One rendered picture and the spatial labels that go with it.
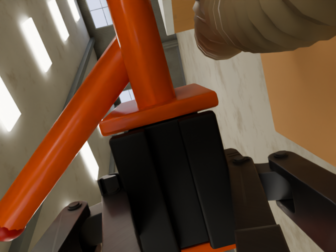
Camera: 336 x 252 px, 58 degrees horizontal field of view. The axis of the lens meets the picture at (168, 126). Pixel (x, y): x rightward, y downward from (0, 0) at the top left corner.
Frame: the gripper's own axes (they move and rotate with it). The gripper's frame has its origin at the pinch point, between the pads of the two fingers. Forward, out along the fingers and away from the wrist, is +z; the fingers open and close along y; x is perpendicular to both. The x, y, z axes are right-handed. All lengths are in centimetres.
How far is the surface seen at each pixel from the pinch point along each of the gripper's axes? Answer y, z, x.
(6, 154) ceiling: -279, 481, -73
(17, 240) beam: -270, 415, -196
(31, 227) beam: -261, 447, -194
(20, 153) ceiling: -279, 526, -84
